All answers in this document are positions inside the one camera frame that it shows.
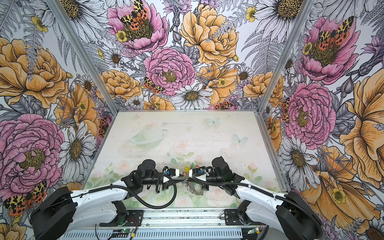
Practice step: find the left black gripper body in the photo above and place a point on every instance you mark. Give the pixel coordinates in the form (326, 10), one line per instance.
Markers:
(165, 185)

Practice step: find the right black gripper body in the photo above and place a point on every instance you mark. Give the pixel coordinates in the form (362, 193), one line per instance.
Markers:
(204, 186)

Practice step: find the large metal keyring with keys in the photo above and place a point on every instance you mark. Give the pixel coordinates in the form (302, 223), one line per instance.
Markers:
(188, 182)

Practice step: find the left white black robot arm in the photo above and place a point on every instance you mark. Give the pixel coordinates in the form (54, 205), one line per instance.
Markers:
(65, 210)

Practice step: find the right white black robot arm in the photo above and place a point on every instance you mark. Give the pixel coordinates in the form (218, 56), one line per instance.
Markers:
(288, 213)

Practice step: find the white vented panel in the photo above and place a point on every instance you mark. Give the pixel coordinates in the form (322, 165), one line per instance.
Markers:
(159, 234)

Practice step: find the green circuit board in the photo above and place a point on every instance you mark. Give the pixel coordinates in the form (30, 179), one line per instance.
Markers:
(124, 234)

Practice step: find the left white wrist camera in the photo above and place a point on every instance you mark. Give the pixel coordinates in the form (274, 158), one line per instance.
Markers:
(171, 172)

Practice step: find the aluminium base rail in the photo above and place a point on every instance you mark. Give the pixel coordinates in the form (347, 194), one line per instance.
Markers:
(184, 218)

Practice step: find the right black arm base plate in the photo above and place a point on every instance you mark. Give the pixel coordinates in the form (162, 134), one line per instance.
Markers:
(234, 217)

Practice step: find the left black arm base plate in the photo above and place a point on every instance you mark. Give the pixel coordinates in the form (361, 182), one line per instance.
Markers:
(132, 218)

